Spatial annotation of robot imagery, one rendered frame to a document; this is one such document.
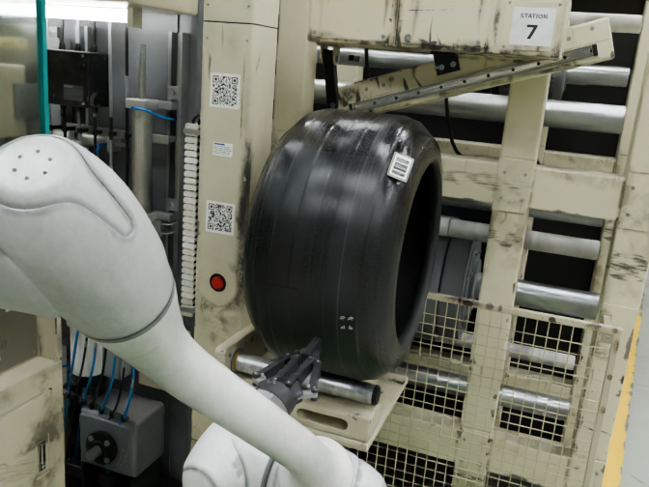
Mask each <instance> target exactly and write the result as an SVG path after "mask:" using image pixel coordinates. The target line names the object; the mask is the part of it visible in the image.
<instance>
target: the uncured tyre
mask: <svg viewBox="0 0 649 487"><path fill-rule="evenodd" d="M395 152H397V153H399V154H402V155H404V156H407V157H409V158H413V159H414V161H413V164H412V167H411V170H410V172H409V176H408V179H407V182H406V183H405V182H403V181H400V180H398V179H395V178H393V177H390V176H388V175H386V174H387V172H388V169H389V166H390V163H391V161H392V159H393V156H394V154H395ZM441 202H442V161H441V154H440V149H439V145H438V143H437V141H436V140H435V139H434V138H433V136H432V135H431V134H430V133H429V132H428V131H427V129H426V128H425V127H424V126H423V124H422V123H420V122H419V121H416V120H414V119H412V118H410V117H407V116H404V115H394V114H384V113H375V112H365V111H356V110H347V109H337V108H327V109H322V110H317V111H313V112H310V113H308V114H306V115H305V116H304V117H302V118H301V119H300V120H299V121H298V122H297V123H296V124H294V125H293V126H292V127H291V128H290V129H289V130H287V131H286V132H285V133H284V134H283V135H282V136H281V138H280V139H279V140H278V142H277V143H276V144H275V146H274V147H273V149H272V151H271V152H270V154H269V156H268V159H267V161H266V163H265V166H264V168H263V170H262V173H261V175H260V178H259V181H258V184H257V186H256V189H255V192H254V195H253V199H252V203H251V207H250V211H249V216H248V220H247V226H246V232H245V240H244V250H243V290H244V297H245V303H246V308H247V312H248V315H249V318H250V321H251V323H252V325H253V327H254V329H255V330H256V331H257V333H258V335H259V337H260V338H261V340H262V342H263V344H264V345H265V347H266V348H267V350H268V351H269V352H270V353H271V354H273V355H274V356H276V357H278V358H280V357H281V356H283V355H284V354H286V353H289V354H291V356H293V355H294V354H295V350H300V349H301V348H306V347H307V346H308V344H309V343H310V342H311V341H312V339H313V338H314V337H315V336H316V337H320V338H321V339H322V351H321V352H320V359H319V360H320V361H321V362H322V367H321V371H323V370H322V369H325V370H329V371H333V372H335V373H336V374H335V375H339V376H343V377H347V378H351V379H355V380H359V381H364V380H376V379H378V378H380V377H382V376H383V375H385V374H387V373H388V372H390V371H392V370H393V369H395V368H397V367H398V366H399V365H400V364H401V363H402V362H403V360H404V359H405V357H406V356H407V354H408V352H409V349H410V346H411V344H412V342H413V339H414V337H415V335H416V332H417V329H418V326H419V323H420V320H421V316H422V313H423V309H424V306H425V302H426V299H427V296H428V292H429V288H430V284H431V279H432V275H433V270H434V265H435V260H436V254H437V242H438V235H439V226H440V216H441ZM264 282H267V283H272V284H277V285H282V286H287V287H292V288H297V290H292V289H287V288H282V287H277V286H272V285H267V284H264ZM339 313H342V314H355V331H340V330H339ZM323 372H325V371H323Z"/></svg>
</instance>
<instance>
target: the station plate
mask: <svg viewBox="0 0 649 487"><path fill-rule="evenodd" d="M555 15H556V9H551V8H529V7H514V12H513V19H512V26H511V33H510V40H509V44H519V45H535V46H550V45H551V39H552V33H553V26H554V21H555Z"/></svg>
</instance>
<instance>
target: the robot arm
mask: <svg viewBox="0 0 649 487"><path fill-rule="evenodd" d="M0 308H2V309H8V310H13V311H18V312H24V313H29V314H34V315H38V316H42V317H45V318H49V319H55V318H58V317H62V318H63V319H65V320H66V321H68V322H69V323H70V324H72V325H73V326H74V327H75V328H77V329H78V330H79V331H80V332H81V333H82V334H84V335H85V336H86V337H87V338H89V339H91V340H92V341H94V342H96V343H98V344H99V345H100V346H102V347H104V348H106V349H107V350H109V351H111V352H112V353H114V354H115V355H117V356H118V357H120V358H122V359H123V360H125V361H126V362H127V363H129V364H130V365H131V366H133V367H134V368H135V369H137V370H138V371H139V372H140V373H142V374H143V375H144V376H146V377H147V378H148V379H150V380H151V381H152V382H154V383H155V384H156V385H158V386H159V387H161V388H162V389H163V390H165V391H166V392H168V393H169V394H171V395H172V396H174V397H175V398H176V399H178V400H179V401H181V402H182V403H184V404H186V406H188V407H189V408H191V409H192V410H194V411H196V412H197V413H199V414H200V415H203V416H204V417H206V418H207V419H209V420H211V421H212V422H213V424H212V425H211V426H210V427H209V428H208V429H207V430H206V431H205V432H204V434H203V435H202V436H201V437H200V439H199V440H198V442H197V443H196V444H195V446H194V447H193V448H192V450H191V451H190V453H189V455H188V456H187V458H186V460H185V462H184V465H183V487H386V485H385V481H384V479H383V478H382V476H381V475H380V474H379V473H378V472H377V471H376V470H375V469H374V468H373V467H371V466H370V465H369V464H367V463H366V462H364V461H362V460H360V459H358V458H357V457H356V456H355V455H354V454H353V453H351V452H349V451H347V450H346V449H345V448H344V447H342V446H341V445H339V444H338V443H337V442H335V441H333V440H332V439H330V438H327V437H322V436H315V435H314V434H313V433H312V432H310V431H309V430H308V429H307V428H305V427H304V426H303V425H301V424H300V423H299V422H298V421H296V420H295V419H294V418H292V417H291V416H290V414H291V413H292V412H293V410H294V408H295V406H296V404H298V403H300V402H302V400H303V399H304V398H310V399H311V401H313V402H316V401H317V400H318V383H319V379H320V376H321V367H322V362H321V361H320V360H319V359H320V352H321V351H322V339H321V338H320V337H316V336H315V337H314V338H313V339H312V341H311V342H310V343H309V344H308V346H307V347H306V348H301V349H300V350H295V354H294V355H293V356H291V354H289V353H286V354H284V355H283V356H281V357H280V358H278V359H276V360H275V361H274V362H272V363H271V364H269V365H268V366H266V367H265V368H263V369H261V370H258V371H255V372H253V373H252V386H254V387H255V388H253V387H252V386H250V385H249V384H248V383H246V382H245V381H244V380H242V379H241V378H240V377H239V376H237V375H236V374H235V373H233V372H232V371H231V370H229V369H228V368H227V367H225V366H224V365H223V364H221V363H220V362H219V361H218V360H216V359H215V358H214V357H212V356H211V355H210V354H209V353H207V352H206V351H205V350H204V349H203V348H202V347H200V346H199V345H198V344H197V343H196V342H195V341H194V340H193V338H192V337H191V336H190V335H189V333H188V332H187V331H186V329H185V327H184V325H183V319H182V315H181V311H180V307H179V303H178V297H177V290H176V284H175V279H174V276H173V274H172V272H171V269H170V267H169V264H168V261H167V257H166V254H165V250H164V247H163V244H162V242H161V239H160V238H159V236H158V234H157V232H156V230H155V228H154V227H153V225H152V223H151V222H150V220H149V218H148V216H147V214H146V213H145V211H144V210H143V208H142V206H141V205H140V203H139V202H138V200H137V199H136V197H135V196H134V195H133V193H132V192H131V190H130V189H129V188H128V187H127V185H126V184H125V183H124V182H123V181H122V180H121V178H120V177H119V176H118V175H117V174H116V173H115V172H114V171H113V170H112V169H111V168H110V167H109V166H107V165H106V164H105V163H104V162H103V161H102V160H100V159H99V158H98V157H97V156H95V155H94V154H92V153H91V152H89V151H88V150H86V149H85V148H83V147H82V146H80V145H78V144H76V143H74V142H73V141H71V140H69V139H67V138H65V137H62V136H58V135H52V134H33V135H27V136H23V137H20V138H17V139H15V140H13V141H10V142H8V143H6V144H5V145H3V146H1V147H0ZM300 364H301V365H300ZM311 372H312V374H311V377H310V381H309V385H307V388H306V389H305V391H302V388H301V385H302V383H303V382H304V381H305V379H306V378H307V377H308V375H309V374H310V373H311Z"/></svg>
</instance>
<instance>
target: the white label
mask: <svg viewBox="0 0 649 487"><path fill-rule="evenodd" d="M413 161H414V159H413V158H409V157H407V156H404V155H402V154H399V153H397V152H395V154H394V156H393V159H392V161H391V163H390V166H389V169H388V172H387V174H386V175H388V176H390V177H393V178H395V179H398V180H400V181H403V182H405V183H406V182H407V179H408V176H409V172H410V170H411V167H412V164H413Z"/></svg>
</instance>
